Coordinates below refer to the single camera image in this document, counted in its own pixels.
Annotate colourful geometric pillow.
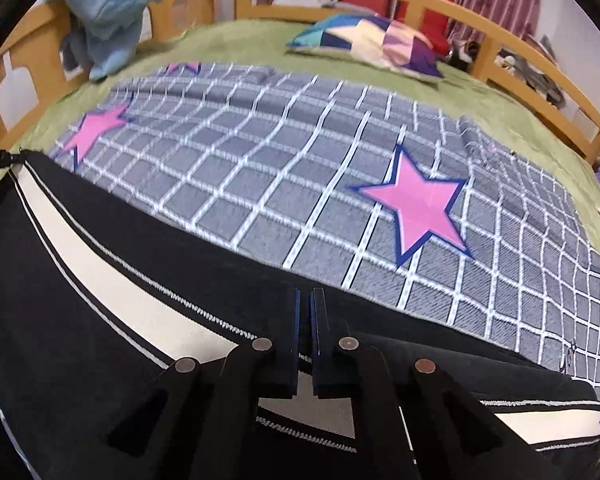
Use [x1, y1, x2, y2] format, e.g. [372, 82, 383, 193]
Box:
[286, 13, 445, 84]

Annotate light blue plush towel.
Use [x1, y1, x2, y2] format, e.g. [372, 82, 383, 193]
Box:
[45, 0, 173, 82]

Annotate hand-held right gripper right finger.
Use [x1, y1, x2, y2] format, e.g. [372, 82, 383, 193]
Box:
[310, 287, 531, 480]

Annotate black pants with white stripe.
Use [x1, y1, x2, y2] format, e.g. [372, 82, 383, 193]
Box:
[0, 150, 600, 480]

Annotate grey checked blanket pink stars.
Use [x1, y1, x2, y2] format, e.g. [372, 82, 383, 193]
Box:
[47, 60, 600, 401]

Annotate red chair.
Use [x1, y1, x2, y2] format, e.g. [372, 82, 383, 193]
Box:
[394, 0, 454, 55]
[337, 0, 377, 17]

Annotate black and white object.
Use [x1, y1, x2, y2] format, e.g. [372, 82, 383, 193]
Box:
[449, 40, 478, 72]

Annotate wooden bed frame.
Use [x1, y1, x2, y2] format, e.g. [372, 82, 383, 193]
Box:
[0, 0, 600, 167]

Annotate green fleece blanket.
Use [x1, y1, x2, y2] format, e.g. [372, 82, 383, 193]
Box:
[0, 19, 600, 266]

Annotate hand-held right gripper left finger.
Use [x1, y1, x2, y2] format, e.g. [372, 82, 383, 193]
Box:
[107, 287, 303, 480]

